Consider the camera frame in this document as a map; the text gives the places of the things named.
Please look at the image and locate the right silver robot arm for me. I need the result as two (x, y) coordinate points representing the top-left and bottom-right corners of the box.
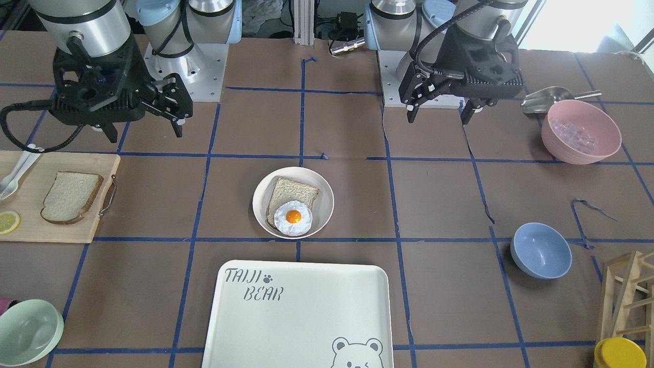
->
(29, 1), (243, 143)

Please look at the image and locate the cream bear tray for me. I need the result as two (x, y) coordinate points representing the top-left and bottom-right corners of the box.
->
(202, 260), (394, 367)

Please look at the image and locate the white plastic fork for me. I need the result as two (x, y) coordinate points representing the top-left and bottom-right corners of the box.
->
(1, 144), (44, 201)

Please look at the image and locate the cream round plate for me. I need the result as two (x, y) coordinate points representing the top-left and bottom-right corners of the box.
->
(251, 166), (335, 240)

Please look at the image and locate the green bowl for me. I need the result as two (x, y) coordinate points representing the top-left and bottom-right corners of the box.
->
(1, 299), (64, 366)

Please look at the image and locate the white bread slice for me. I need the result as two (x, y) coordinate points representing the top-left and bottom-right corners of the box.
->
(40, 171), (104, 224)

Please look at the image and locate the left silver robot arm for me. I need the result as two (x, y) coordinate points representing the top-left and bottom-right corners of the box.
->
(364, 1), (526, 124)

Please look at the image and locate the fried egg toy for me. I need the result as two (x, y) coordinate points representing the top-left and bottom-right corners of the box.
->
(273, 200), (313, 237)

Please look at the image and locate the aluminium frame post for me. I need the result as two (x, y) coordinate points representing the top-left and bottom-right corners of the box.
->
(293, 0), (315, 47)

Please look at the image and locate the lemon slice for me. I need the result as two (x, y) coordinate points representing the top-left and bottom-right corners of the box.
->
(0, 211), (21, 235)

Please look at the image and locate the pink bowl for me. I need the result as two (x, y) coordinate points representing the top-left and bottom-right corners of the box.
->
(541, 100), (623, 165)

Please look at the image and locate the metal scoop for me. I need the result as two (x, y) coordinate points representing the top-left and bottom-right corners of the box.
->
(521, 86), (603, 114)

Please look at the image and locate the wooden rack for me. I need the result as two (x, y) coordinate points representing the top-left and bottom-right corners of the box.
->
(597, 251), (652, 354)

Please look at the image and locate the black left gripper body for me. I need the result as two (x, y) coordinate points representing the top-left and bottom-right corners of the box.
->
(434, 21), (525, 124)

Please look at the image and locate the blue bowl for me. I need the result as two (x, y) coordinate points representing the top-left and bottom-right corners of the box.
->
(510, 223), (572, 280)

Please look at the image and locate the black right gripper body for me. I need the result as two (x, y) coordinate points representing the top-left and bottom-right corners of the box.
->
(49, 35), (158, 144)

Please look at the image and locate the yellow lid container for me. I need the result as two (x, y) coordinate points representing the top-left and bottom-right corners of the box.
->
(593, 337), (647, 367)

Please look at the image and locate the wooden cutting board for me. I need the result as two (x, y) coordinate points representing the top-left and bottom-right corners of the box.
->
(1, 152), (121, 244)

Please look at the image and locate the bread slice on plate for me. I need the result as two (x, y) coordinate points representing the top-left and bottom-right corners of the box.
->
(267, 177), (320, 229)

